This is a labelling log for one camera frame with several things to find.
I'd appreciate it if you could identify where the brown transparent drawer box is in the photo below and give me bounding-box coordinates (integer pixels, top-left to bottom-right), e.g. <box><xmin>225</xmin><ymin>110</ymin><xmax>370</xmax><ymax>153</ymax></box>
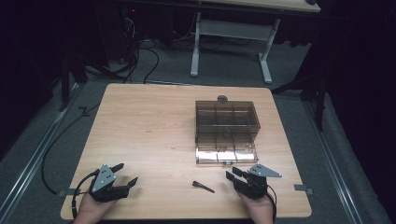
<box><xmin>194</xmin><ymin>100</ymin><xmax>262</xmax><ymax>165</ymax></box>

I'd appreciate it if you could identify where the metal floor rail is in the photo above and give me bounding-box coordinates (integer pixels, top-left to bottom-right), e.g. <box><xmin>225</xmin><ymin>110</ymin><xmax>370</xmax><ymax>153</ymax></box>
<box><xmin>0</xmin><ymin>83</ymin><xmax>82</xmax><ymax>218</ymax></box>
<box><xmin>303</xmin><ymin>101</ymin><xmax>365</xmax><ymax>224</ymax></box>

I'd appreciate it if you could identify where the brown transparent drawer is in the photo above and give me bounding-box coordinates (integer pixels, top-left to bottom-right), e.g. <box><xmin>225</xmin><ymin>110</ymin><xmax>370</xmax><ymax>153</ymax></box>
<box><xmin>195</xmin><ymin>133</ymin><xmax>260</xmax><ymax>165</ymax></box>

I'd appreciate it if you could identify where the person's right hand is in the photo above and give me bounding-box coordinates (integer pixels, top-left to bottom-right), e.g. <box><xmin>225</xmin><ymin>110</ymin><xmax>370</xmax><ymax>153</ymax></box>
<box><xmin>236</xmin><ymin>190</ymin><xmax>275</xmax><ymax>224</ymax></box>

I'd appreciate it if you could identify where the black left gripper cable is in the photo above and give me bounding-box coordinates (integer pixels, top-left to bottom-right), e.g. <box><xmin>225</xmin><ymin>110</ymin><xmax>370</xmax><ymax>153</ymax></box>
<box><xmin>71</xmin><ymin>172</ymin><xmax>100</xmax><ymax>219</ymax></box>

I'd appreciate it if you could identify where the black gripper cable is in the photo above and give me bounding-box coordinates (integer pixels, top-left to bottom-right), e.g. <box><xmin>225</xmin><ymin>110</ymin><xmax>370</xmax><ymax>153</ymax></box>
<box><xmin>265</xmin><ymin>184</ymin><xmax>278</xmax><ymax>224</ymax></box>
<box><xmin>71</xmin><ymin>172</ymin><xmax>100</xmax><ymax>219</ymax></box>

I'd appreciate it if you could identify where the person's left hand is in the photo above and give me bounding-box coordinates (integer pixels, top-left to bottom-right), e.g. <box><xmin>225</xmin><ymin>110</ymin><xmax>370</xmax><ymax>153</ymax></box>
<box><xmin>73</xmin><ymin>193</ymin><xmax>118</xmax><ymax>224</ymax></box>

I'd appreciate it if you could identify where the black floor cable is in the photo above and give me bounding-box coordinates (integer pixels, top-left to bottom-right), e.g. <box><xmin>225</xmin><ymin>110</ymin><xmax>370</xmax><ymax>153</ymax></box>
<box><xmin>40</xmin><ymin>102</ymin><xmax>101</xmax><ymax>196</ymax></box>

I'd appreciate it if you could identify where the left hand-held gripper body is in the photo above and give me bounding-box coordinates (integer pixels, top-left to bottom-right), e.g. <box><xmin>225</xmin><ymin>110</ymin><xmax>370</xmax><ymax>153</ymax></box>
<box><xmin>89</xmin><ymin>163</ymin><xmax>130</xmax><ymax>203</ymax></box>

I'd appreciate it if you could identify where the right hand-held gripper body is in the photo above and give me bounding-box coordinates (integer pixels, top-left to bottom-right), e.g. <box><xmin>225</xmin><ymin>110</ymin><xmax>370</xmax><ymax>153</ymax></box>
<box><xmin>234</xmin><ymin>163</ymin><xmax>283</xmax><ymax>200</ymax></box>

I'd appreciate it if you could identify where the small black stick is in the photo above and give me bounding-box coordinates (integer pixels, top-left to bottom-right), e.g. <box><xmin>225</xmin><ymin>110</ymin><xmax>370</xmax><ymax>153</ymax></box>
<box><xmin>191</xmin><ymin>180</ymin><xmax>216</xmax><ymax>194</ymax></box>

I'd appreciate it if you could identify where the white frame desk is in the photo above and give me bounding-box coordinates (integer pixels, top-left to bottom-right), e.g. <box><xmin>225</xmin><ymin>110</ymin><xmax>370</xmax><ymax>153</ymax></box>
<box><xmin>190</xmin><ymin>0</ymin><xmax>321</xmax><ymax>85</ymax></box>

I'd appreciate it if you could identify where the grey metal table bracket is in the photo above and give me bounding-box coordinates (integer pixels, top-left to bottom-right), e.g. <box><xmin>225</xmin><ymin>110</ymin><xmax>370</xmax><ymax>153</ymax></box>
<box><xmin>56</xmin><ymin>188</ymin><xmax>78</xmax><ymax>199</ymax></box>
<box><xmin>293</xmin><ymin>184</ymin><xmax>314</xmax><ymax>196</ymax></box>

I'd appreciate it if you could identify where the bundle of black cables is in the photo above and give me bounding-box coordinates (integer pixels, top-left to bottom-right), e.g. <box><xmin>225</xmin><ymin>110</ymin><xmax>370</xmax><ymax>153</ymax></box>
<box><xmin>90</xmin><ymin>6</ymin><xmax>161</xmax><ymax>85</ymax></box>

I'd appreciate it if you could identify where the black metal stand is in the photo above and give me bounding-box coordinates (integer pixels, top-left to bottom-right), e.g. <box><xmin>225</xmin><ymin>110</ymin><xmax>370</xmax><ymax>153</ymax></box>
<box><xmin>271</xmin><ymin>69</ymin><xmax>330</xmax><ymax>132</ymax></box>
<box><xmin>58</xmin><ymin>46</ymin><xmax>89</xmax><ymax>112</ymax></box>

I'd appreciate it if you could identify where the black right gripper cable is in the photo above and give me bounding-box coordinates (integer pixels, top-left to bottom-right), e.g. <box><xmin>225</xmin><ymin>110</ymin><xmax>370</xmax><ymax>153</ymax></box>
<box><xmin>265</xmin><ymin>184</ymin><xmax>278</xmax><ymax>224</ymax></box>

